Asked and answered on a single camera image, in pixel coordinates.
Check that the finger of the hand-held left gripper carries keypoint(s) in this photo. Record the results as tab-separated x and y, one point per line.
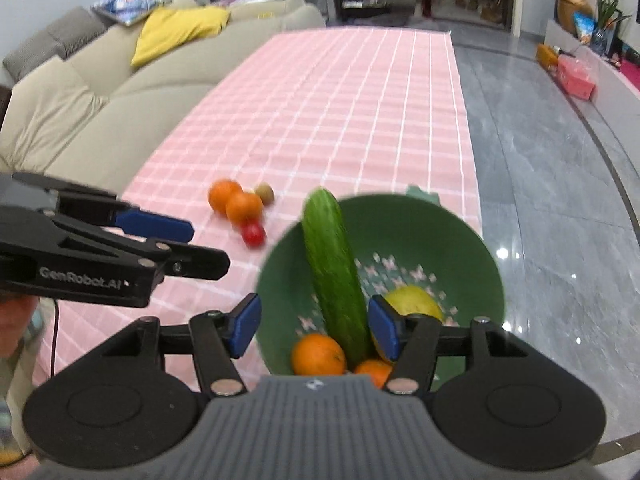
200	262
160	226

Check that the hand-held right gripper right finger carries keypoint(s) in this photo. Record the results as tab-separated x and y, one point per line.
382	330

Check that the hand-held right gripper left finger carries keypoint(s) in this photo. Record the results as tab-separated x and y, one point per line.
246	325

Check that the red cherry tomato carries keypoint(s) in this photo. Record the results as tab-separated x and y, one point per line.
253	234

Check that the orange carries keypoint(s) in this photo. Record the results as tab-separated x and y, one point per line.
224	194
374	371
318	355
244	208

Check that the green cucumber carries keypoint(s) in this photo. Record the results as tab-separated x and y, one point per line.
330	260

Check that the small tan kiwi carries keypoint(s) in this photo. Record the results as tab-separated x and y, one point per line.
266	193

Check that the green colander bowl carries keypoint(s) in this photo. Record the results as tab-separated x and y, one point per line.
450	260

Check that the person's left forearm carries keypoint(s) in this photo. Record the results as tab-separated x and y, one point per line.
12	327

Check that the yellow-green pear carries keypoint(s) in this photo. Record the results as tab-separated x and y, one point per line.
415	300

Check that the beige sofa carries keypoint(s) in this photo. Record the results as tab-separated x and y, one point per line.
100	130

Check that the person's left leg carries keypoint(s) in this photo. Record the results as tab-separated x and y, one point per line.
9	430

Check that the yellow pillow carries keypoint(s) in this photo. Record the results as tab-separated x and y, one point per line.
175	30

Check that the pink checked tablecloth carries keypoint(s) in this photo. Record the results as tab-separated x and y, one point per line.
325	110

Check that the grey sofa cushion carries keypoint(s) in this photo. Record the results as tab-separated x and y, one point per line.
50	45

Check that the blue patterned pillow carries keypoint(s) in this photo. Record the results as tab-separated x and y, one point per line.
127	5

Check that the pink storage box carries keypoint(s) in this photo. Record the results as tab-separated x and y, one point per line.
575	77

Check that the orange box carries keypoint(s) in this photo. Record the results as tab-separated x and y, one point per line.
547	56

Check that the pairs of shoes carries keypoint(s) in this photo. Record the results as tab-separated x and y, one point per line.
482	7

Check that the blue snack bag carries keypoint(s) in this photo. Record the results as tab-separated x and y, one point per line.
584	27

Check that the golden brown pot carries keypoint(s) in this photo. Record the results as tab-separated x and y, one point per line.
572	7

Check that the green potted plant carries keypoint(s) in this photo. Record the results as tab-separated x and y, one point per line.
607	15

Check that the white wall ledge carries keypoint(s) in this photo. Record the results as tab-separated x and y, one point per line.
617	82

